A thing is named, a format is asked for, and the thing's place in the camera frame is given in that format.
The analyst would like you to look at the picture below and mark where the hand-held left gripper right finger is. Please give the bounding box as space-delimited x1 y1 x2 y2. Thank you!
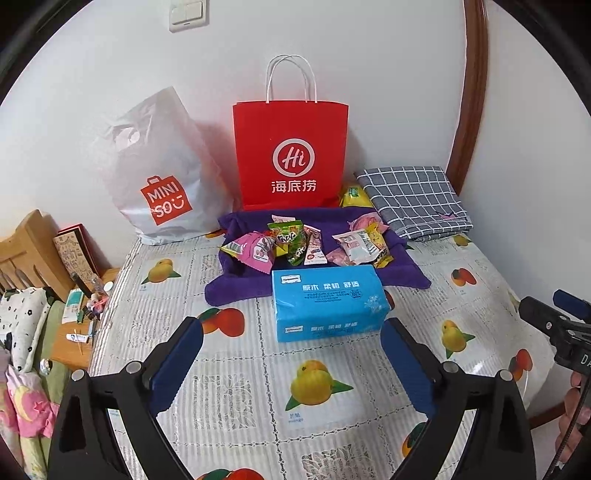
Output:
381 318 539 480

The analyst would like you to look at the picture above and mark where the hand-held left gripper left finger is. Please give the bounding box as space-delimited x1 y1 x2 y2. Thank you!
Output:
47 316 205 480

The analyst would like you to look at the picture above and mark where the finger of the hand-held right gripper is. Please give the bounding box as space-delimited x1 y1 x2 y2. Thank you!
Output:
518 296 566 344
554 289 591 324

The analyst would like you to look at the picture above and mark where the purple towel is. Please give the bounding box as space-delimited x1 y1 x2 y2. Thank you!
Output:
204 207 432 306

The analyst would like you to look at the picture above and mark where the yellow triangular snack packet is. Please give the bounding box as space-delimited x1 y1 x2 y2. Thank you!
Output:
367 226 393 268

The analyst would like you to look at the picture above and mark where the white striped snack packet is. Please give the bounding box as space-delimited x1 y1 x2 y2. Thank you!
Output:
330 231 377 266

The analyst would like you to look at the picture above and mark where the pink yellow snack packet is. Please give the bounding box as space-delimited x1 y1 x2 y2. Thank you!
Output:
220 232 278 274

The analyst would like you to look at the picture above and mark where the white strawberry snack packet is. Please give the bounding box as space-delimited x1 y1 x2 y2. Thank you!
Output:
302 226 328 266

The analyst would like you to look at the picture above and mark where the green snack packet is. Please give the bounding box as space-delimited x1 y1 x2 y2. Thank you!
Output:
268 220 308 266

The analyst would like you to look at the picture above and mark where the person's right hand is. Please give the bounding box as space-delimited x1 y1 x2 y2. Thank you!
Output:
556 371 591 457

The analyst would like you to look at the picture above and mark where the brown wooden baseboard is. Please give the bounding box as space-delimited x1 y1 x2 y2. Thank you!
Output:
529 406 568 431

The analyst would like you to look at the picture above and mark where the fruit print table cover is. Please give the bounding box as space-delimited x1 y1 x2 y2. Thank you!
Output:
88 228 557 480

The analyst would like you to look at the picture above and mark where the blue tissue pack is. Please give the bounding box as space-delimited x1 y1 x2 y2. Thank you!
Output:
271 264 386 343

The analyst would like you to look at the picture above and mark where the wooden bedside table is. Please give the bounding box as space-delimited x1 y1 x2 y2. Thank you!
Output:
48 268 123 370

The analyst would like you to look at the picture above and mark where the teal white small box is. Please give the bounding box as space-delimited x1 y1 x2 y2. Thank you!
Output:
62 290 86 324

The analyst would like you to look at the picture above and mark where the green cloth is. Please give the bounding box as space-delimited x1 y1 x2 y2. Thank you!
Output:
34 300 70 402

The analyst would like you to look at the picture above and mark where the patterned cardboard box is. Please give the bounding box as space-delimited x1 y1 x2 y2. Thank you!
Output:
52 224 100 282

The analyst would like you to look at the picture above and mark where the pink star blanket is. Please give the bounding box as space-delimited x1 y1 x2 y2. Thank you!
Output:
0 369 61 439

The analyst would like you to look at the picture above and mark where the white floral pillow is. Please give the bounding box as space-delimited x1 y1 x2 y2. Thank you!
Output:
0 286 51 370

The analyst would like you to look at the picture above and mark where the grey checked folded cloth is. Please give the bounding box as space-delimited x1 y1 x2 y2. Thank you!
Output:
355 165 475 241

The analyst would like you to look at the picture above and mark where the yellow green snack bag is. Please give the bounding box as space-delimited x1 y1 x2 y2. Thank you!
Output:
340 185 374 209

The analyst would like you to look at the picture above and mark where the wooden headboard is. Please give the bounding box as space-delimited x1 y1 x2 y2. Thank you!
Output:
0 210 75 301

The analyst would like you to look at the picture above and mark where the white plastic shopping bag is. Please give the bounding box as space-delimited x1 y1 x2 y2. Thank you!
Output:
95 86 236 245

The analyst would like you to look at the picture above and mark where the red paper bag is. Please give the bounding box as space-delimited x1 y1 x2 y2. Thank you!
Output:
232 54 349 210

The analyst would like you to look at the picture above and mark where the black cable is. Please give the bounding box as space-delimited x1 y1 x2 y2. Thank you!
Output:
547 397 591 480

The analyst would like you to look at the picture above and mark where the brown wooden door frame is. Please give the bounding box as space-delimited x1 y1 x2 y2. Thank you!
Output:
445 0 489 190

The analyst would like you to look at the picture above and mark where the white light switch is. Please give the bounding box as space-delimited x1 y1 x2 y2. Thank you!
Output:
168 0 208 33

